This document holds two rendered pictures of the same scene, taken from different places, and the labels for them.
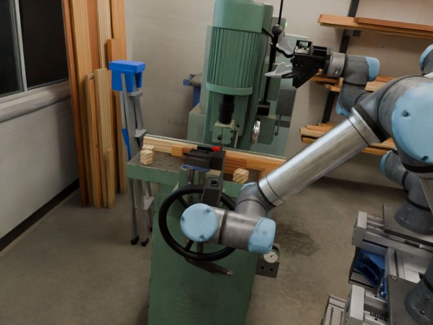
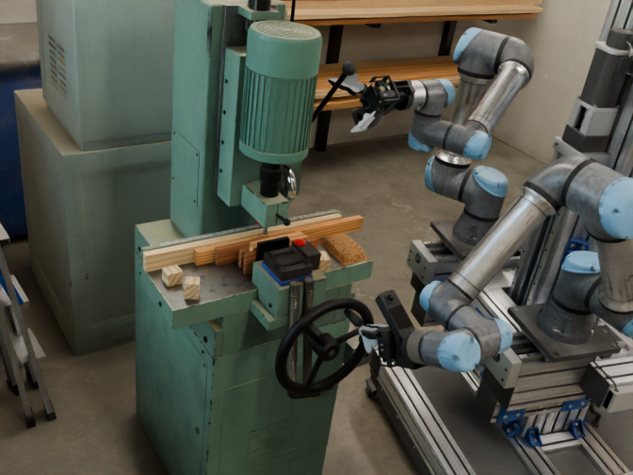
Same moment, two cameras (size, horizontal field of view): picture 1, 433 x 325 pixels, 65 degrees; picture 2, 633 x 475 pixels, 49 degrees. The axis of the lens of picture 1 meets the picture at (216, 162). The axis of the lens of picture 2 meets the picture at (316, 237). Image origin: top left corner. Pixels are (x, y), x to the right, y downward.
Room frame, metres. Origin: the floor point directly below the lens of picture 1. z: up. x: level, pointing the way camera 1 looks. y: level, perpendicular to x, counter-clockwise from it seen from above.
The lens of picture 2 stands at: (0.01, 1.02, 1.92)
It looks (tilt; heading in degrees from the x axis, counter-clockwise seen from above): 30 degrees down; 316
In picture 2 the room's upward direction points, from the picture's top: 8 degrees clockwise
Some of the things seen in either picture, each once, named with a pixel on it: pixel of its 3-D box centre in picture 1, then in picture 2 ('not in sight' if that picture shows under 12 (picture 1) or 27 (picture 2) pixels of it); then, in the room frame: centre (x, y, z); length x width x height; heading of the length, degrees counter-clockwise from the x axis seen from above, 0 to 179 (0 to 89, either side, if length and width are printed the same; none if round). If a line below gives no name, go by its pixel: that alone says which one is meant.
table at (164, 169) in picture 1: (205, 178); (270, 281); (1.19, 0.04, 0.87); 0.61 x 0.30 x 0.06; 83
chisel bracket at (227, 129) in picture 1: (224, 131); (264, 204); (1.31, -0.02, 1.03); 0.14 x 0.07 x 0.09; 173
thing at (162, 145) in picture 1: (212, 153); (249, 239); (1.32, 0.02, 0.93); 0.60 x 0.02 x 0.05; 83
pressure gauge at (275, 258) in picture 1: (270, 255); not in sight; (1.05, -0.25, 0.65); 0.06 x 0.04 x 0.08; 83
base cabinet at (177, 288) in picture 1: (210, 252); (231, 371); (1.41, -0.03, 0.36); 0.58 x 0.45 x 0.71; 173
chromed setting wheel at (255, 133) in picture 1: (256, 131); (283, 184); (1.41, -0.15, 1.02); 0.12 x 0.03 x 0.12; 173
